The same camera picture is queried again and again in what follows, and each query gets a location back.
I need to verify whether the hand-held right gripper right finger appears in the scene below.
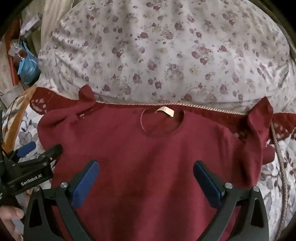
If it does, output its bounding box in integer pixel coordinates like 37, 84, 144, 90
193, 161, 270, 241

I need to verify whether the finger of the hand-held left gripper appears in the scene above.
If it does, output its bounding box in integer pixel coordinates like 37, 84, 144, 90
17, 144, 63, 169
8, 141, 37, 163

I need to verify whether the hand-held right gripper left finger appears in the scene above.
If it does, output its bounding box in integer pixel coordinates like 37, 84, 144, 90
23, 159, 100, 241

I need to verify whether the dark red small shirt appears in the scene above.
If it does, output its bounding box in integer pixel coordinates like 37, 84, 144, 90
37, 85, 276, 241

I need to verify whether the person's left hand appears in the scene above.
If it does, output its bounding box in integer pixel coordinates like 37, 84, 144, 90
0, 205, 25, 241

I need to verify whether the orange cloth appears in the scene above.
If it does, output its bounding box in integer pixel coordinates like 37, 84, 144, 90
4, 85, 38, 154

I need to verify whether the white floral blanket red border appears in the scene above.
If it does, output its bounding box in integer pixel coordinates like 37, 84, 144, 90
0, 85, 296, 241

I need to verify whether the blue plastic bag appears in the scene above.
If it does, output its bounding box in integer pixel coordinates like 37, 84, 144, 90
17, 39, 41, 85

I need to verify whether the beige cloth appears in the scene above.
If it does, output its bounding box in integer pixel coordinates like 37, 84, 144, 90
39, 0, 71, 48

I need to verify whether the white floral bed sheet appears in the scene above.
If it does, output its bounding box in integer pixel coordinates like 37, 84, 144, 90
37, 0, 292, 112

